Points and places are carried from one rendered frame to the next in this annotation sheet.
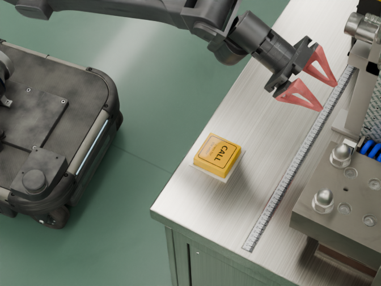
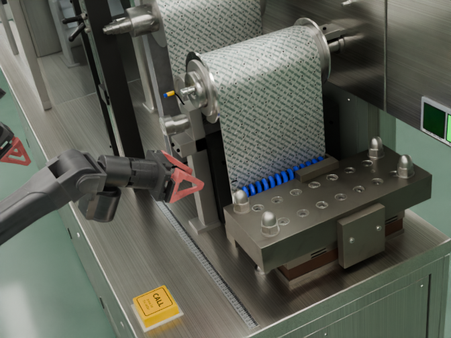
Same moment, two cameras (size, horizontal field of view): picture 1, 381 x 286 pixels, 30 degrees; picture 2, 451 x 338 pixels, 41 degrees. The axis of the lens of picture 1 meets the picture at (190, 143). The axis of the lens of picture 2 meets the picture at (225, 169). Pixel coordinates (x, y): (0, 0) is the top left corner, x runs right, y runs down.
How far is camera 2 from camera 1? 66 cm
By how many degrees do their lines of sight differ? 44
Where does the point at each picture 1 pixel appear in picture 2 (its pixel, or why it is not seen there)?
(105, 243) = not seen: outside the picture
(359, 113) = (209, 199)
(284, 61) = (156, 167)
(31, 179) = not seen: outside the picture
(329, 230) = (292, 237)
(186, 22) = (67, 190)
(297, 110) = (165, 245)
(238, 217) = (221, 319)
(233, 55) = (113, 200)
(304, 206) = (263, 241)
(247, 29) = (114, 163)
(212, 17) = (86, 165)
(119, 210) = not seen: outside the picture
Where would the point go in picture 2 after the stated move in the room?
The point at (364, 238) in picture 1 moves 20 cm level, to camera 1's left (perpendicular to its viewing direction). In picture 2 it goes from (314, 220) to (264, 288)
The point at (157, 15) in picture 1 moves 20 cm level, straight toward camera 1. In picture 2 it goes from (35, 209) to (127, 233)
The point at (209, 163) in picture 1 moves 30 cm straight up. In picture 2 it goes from (160, 311) to (125, 180)
